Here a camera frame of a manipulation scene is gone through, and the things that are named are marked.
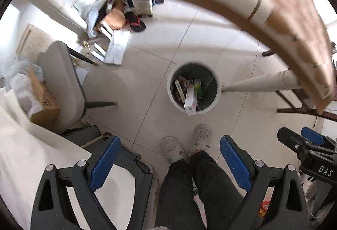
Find dark brown wooden chair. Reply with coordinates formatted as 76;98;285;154
262;50;337;122

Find crumpled white plastic bag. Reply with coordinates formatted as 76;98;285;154
84;0;114;38

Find person's right leg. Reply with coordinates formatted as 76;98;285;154
188;151;244;230

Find beige board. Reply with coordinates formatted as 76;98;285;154
17;23;56;55

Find flat white carton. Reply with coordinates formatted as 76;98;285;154
104;30;131;65

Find person's left leg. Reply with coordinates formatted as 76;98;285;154
155;159;206;230

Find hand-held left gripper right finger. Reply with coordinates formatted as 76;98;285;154
220;135;310;230

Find brown checked tablecloth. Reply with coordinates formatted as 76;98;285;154
28;0;333;115

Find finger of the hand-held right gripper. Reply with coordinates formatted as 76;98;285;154
277;127;316;161
301;126;337;155

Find long white box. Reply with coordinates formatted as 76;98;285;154
184;85;198;116

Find grey fuzzy slipper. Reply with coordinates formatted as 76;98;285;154
160;137;188;163
188;125;212;157

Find white table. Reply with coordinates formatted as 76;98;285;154
28;0;333;115

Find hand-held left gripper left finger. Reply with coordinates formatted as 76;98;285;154
30;135;122;230

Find red yellow packet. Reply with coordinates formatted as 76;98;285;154
258;200;271;217

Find white sheet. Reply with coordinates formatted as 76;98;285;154
0;88;137;230

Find red black slipper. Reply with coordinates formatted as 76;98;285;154
125;13;146;33

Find round white trash bin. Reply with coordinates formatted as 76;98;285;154
167;62;220;115

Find small brown cardboard box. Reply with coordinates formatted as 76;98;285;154
99;6;127;33

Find grey chair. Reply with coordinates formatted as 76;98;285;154
38;41;118;136

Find printed box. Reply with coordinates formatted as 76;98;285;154
132;0;154;19

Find person's leg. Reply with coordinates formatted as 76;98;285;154
155;159;206;230
188;151;244;230

